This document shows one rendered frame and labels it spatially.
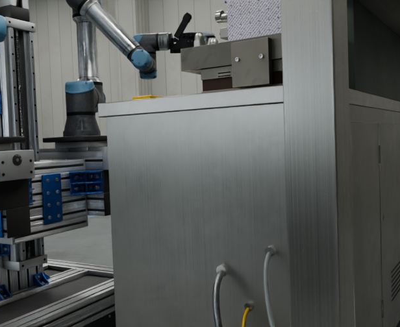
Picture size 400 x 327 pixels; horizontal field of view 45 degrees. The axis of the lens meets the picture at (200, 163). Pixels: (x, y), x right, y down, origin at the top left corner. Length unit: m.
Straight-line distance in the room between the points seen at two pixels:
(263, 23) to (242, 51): 0.25
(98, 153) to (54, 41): 5.56
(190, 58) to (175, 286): 0.61
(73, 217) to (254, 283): 0.93
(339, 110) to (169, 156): 0.77
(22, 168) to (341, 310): 1.20
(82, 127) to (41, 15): 5.71
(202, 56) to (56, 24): 6.18
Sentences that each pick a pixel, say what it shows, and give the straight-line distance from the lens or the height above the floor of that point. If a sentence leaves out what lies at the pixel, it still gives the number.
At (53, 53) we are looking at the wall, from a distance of 7.39.
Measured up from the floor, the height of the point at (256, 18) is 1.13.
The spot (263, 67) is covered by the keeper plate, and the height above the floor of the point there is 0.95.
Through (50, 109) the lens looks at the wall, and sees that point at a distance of 7.38.
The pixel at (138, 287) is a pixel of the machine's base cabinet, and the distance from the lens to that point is 1.40.
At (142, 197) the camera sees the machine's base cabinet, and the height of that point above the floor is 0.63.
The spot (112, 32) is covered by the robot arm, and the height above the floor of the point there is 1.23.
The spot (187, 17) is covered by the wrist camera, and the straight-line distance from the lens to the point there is 2.14.
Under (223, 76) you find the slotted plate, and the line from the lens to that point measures 1.27.
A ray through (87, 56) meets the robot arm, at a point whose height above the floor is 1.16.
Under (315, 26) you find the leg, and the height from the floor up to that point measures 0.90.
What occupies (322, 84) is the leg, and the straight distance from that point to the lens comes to 0.54.
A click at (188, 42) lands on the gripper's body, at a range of 2.12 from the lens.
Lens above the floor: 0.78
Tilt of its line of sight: 3 degrees down
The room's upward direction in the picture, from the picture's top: 2 degrees counter-clockwise
